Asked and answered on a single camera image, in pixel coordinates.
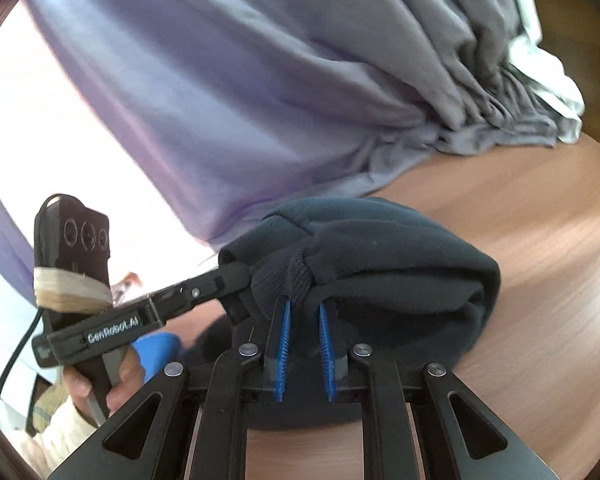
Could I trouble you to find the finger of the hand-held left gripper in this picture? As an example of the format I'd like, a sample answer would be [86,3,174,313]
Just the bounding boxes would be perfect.
[147,261,254,324]

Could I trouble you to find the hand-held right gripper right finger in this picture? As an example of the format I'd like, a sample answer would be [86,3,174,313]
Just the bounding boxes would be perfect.
[319,300,561,480]

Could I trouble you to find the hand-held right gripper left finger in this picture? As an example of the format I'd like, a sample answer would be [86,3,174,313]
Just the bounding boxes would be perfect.
[47,297,292,480]

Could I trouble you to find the black pants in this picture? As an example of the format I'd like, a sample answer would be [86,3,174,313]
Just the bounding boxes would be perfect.
[192,197,502,431]

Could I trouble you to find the person's left forearm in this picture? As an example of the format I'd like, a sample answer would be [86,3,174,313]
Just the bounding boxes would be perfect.
[10,400,98,478]

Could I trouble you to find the person's left hand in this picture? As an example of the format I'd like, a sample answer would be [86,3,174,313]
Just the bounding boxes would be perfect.
[62,347,146,426]

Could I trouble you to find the blue folded cloth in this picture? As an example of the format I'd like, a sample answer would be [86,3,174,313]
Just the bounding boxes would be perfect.
[130,334,183,386]

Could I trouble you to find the pink curtain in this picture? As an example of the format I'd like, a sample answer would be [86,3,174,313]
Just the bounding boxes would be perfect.
[0,0,221,311]

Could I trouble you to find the grey purple curtain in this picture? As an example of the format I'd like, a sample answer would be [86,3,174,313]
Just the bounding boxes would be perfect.
[22,0,583,253]

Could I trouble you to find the white cloth behind curtain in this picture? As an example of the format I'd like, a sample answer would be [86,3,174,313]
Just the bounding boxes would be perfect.
[500,0,586,143]

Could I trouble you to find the black cable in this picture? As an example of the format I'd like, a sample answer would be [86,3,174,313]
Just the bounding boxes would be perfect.
[0,305,48,416]

